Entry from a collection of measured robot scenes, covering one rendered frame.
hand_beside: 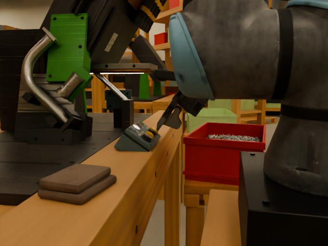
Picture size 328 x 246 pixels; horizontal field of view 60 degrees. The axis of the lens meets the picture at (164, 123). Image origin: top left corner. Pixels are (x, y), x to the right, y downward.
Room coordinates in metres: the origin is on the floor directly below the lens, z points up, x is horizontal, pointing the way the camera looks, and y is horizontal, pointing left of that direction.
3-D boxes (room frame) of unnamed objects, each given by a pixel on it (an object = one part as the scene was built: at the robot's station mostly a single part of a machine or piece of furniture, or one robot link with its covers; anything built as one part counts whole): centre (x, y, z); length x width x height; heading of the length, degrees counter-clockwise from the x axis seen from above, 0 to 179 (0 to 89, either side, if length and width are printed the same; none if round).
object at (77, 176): (0.43, 0.13, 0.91); 0.10 x 0.08 x 0.03; 160
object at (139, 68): (1.05, 0.23, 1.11); 0.39 x 0.16 x 0.03; 82
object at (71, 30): (0.90, 0.29, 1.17); 0.13 x 0.12 x 0.20; 172
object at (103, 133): (0.99, 0.34, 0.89); 1.10 x 0.42 x 0.02; 172
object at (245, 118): (7.37, -2.22, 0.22); 1.20 x 0.80 x 0.44; 121
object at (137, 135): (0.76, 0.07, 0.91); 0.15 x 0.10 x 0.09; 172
